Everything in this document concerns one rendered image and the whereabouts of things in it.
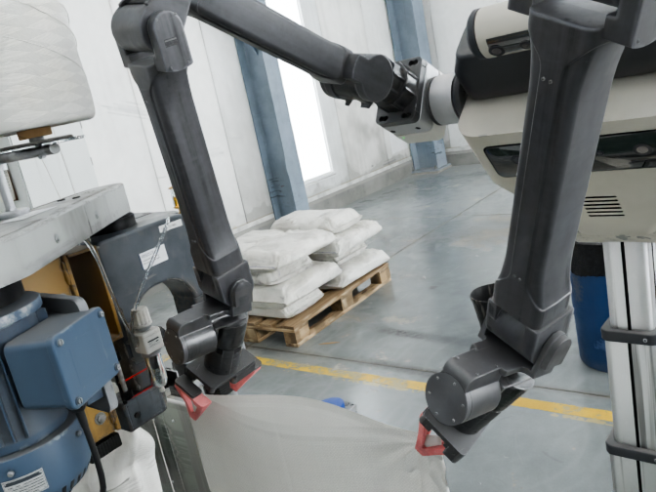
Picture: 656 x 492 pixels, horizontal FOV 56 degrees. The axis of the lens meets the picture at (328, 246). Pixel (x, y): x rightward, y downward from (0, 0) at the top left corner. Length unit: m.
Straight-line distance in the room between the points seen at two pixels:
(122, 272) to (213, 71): 5.76
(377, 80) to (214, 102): 5.72
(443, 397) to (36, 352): 0.45
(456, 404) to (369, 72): 0.57
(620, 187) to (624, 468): 0.63
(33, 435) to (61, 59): 0.46
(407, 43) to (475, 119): 8.54
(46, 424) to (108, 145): 5.12
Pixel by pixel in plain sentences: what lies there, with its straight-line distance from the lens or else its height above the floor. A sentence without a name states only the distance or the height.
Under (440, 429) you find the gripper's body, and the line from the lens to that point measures 0.77.
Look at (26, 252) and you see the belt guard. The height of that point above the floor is 1.39.
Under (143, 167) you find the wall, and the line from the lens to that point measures 6.07.
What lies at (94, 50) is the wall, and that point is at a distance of 6.01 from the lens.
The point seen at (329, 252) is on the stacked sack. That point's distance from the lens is 4.27.
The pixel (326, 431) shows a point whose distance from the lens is 0.91.
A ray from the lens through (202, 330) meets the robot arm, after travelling 0.95.
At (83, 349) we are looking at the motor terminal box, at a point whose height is 1.27.
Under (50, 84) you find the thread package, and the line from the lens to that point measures 0.85.
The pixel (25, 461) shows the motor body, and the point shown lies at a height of 1.16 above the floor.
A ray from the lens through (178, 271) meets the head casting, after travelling 1.18.
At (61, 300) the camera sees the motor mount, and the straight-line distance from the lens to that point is 0.88.
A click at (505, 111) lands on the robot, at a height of 1.41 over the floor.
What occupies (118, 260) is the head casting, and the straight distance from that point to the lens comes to 1.10.
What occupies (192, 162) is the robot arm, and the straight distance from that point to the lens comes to 0.86.
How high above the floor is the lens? 1.50
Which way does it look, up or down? 14 degrees down
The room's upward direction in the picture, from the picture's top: 12 degrees counter-clockwise
